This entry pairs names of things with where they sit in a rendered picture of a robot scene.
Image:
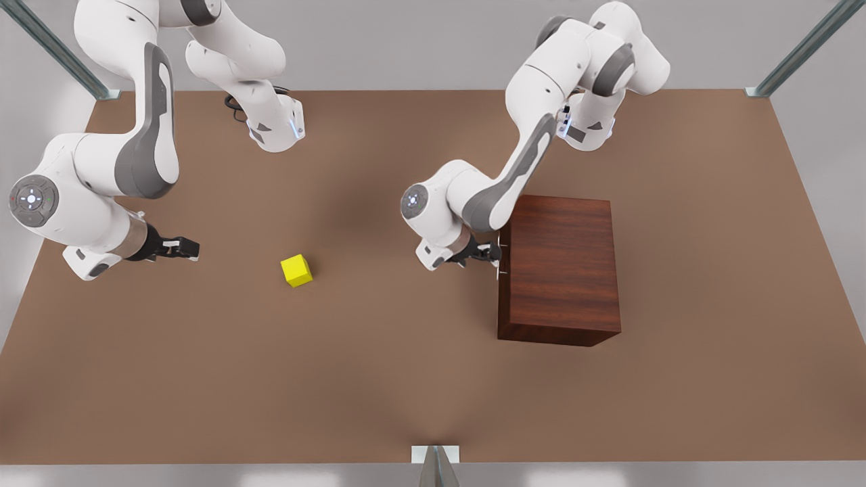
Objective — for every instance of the silver frame post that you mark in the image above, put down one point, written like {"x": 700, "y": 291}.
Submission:
{"x": 805, "y": 47}
{"x": 57, "y": 51}
{"x": 435, "y": 467}

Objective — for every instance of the dark brown wooden cabinet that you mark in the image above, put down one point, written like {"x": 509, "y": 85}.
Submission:
{"x": 561, "y": 270}

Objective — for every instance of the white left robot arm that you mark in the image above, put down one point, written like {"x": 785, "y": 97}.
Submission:
{"x": 534, "y": 88}

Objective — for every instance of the yellow cube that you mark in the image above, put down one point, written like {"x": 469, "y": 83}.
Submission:
{"x": 296, "y": 270}

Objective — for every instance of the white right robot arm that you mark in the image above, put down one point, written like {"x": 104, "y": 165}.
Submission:
{"x": 145, "y": 128}

